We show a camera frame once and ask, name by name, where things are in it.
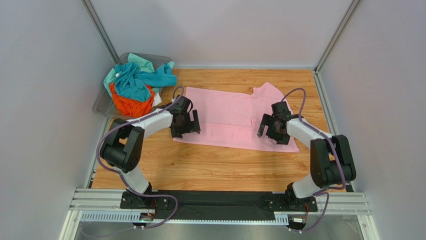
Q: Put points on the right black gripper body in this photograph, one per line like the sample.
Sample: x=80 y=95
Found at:
x=273 y=126

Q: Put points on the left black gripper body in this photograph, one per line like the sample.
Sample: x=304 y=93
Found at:
x=184 y=126

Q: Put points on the pink t shirt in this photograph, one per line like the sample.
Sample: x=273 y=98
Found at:
x=232 y=120

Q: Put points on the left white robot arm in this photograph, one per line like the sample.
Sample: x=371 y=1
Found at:
x=120 y=150

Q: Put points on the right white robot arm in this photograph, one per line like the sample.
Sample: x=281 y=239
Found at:
x=331 y=160

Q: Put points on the white t shirt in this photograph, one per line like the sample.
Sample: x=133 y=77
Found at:
x=157 y=100

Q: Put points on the teal blue t shirt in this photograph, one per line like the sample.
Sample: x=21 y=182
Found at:
x=132 y=82

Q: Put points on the orange t shirt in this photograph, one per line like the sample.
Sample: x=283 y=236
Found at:
x=132 y=108

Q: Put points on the mint green t shirt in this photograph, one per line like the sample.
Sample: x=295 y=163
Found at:
x=144 y=65

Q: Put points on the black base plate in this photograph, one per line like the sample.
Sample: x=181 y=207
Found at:
x=217 y=205

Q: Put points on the aluminium frame rail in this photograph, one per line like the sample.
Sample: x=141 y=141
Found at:
x=104 y=204

